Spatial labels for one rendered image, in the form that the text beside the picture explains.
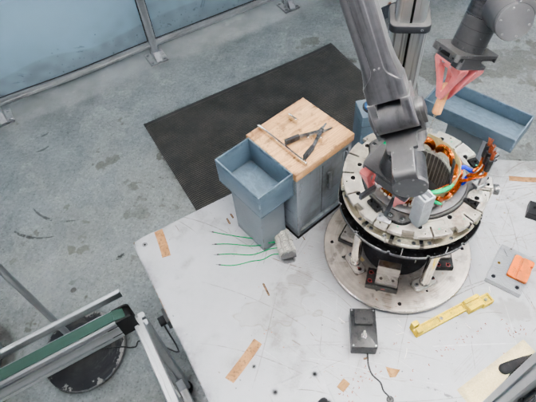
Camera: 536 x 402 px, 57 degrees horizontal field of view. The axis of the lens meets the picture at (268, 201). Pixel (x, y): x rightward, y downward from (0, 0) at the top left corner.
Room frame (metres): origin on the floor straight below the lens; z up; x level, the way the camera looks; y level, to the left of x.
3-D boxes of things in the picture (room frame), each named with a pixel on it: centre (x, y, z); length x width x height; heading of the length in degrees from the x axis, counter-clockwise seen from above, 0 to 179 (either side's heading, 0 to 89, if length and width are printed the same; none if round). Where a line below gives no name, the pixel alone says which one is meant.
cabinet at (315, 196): (0.87, -0.10, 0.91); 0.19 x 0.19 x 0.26; 36
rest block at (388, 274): (0.57, -0.28, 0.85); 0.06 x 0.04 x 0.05; 69
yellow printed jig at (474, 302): (0.47, -0.42, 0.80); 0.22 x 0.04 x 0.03; 108
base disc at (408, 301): (0.67, -0.33, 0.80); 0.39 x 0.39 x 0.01
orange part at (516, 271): (0.56, -0.63, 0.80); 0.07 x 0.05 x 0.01; 140
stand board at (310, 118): (0.87, -0.10, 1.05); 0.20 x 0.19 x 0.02; 126
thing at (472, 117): (0.89, -0.56, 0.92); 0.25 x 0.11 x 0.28; 44
